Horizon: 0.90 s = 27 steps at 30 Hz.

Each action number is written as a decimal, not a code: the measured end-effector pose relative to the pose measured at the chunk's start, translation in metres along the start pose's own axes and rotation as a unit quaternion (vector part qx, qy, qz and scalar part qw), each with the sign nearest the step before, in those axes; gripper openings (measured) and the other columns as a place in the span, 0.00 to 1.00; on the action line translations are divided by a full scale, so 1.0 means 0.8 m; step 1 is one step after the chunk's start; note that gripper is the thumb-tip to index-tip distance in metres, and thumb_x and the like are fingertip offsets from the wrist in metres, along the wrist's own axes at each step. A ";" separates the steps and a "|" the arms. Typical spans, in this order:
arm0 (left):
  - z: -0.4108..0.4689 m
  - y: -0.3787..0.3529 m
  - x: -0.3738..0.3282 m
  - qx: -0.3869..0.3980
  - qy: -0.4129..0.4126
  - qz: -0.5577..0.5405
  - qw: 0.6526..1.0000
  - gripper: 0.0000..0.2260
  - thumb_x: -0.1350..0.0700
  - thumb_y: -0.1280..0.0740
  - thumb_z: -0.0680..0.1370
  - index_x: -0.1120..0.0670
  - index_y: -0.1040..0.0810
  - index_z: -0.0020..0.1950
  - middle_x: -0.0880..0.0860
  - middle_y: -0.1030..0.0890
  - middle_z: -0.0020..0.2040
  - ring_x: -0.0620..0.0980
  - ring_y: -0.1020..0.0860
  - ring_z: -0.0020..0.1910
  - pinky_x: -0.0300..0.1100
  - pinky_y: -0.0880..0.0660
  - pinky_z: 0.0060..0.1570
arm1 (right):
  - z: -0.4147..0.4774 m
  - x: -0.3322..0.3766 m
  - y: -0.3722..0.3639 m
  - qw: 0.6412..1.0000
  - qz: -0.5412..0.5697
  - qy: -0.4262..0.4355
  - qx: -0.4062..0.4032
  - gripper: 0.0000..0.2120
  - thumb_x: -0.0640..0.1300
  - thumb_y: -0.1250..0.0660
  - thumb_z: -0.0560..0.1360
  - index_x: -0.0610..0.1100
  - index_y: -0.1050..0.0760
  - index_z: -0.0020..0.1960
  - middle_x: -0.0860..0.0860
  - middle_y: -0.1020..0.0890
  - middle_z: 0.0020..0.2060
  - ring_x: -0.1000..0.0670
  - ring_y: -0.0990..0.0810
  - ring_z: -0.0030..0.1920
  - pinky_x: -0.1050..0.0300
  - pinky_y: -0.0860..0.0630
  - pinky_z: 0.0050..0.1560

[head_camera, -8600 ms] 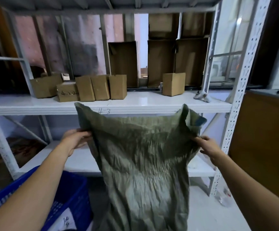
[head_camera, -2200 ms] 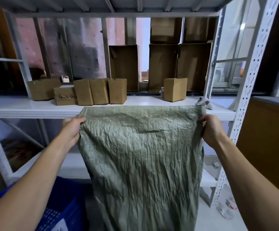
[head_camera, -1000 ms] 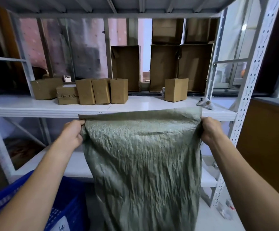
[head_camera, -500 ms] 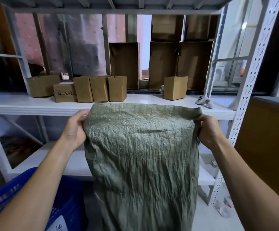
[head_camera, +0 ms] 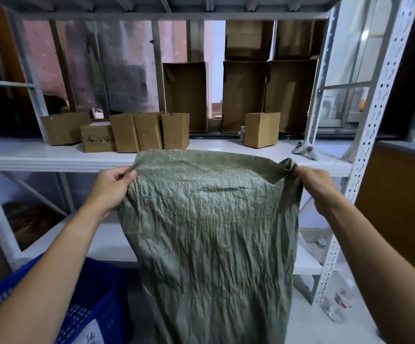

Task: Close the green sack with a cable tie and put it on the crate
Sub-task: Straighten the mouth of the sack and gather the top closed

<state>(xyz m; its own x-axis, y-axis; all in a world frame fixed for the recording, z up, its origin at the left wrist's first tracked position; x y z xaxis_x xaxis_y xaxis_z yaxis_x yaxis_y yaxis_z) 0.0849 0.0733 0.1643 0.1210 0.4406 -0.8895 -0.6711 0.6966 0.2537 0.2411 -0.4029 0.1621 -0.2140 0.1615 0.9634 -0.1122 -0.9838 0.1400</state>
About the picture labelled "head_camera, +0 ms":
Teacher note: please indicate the person's right hand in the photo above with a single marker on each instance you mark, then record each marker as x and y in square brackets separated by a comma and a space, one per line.
[318, 189]

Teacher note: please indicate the person's left hand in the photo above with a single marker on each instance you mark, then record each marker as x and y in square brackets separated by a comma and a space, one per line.
[109, 189]

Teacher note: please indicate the green woven sack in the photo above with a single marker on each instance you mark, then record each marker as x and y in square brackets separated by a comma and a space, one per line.
[211, 240]

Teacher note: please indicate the blue plastic basket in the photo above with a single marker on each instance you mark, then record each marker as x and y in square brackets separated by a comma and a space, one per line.
[96, 304]

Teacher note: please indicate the person's right forearm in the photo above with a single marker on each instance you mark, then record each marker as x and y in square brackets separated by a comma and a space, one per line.
[383, 275]

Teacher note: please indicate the person's left forearm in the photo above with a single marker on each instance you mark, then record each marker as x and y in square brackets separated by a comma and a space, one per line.
[42, 279]

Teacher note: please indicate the white handheld scanner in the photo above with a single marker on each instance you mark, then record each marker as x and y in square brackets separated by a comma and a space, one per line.
[306, 150]

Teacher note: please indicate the small white packet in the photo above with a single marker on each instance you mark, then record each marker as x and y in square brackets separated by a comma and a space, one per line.
[320, 242]

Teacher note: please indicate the tall small cardboard box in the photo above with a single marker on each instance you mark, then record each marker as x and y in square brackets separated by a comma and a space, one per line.
[175, 131]
[148, 131]
[124, 133]

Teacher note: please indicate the wide cardboard box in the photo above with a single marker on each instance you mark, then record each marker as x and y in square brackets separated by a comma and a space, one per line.
[64, 128]

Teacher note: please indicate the small white box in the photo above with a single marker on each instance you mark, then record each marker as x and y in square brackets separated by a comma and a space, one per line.
[97, 113]

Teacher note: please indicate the cube cardboard box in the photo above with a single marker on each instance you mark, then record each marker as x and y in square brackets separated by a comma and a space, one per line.
[261, 130]

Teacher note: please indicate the white metal shelf rack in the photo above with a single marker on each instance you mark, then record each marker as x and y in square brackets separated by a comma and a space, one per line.
[32, 157]

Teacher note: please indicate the red patterned carton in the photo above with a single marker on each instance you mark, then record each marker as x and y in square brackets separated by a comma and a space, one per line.
[32, 225]

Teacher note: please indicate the small white crumpled item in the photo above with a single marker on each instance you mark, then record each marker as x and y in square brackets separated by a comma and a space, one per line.
[242, 133]

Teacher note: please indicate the large open cardboard box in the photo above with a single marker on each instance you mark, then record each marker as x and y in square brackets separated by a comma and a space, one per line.
[243, 94]
[186, 96]
[291, 93]

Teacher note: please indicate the clear plastic bottle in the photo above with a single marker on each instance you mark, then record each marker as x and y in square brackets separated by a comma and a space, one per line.
[338, 302]

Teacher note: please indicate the pink dotted curtain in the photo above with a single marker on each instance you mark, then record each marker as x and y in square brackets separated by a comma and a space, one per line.
[128, 68]

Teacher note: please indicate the metal framed window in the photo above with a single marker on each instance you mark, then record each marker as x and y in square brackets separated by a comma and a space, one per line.
[350, 60]

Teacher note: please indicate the white paper label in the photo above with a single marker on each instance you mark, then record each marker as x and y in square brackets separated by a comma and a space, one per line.
[93, 334]

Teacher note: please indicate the closed stacked cardboard box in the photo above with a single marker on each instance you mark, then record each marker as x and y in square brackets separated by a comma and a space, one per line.
[299, 39]
[248, 41]

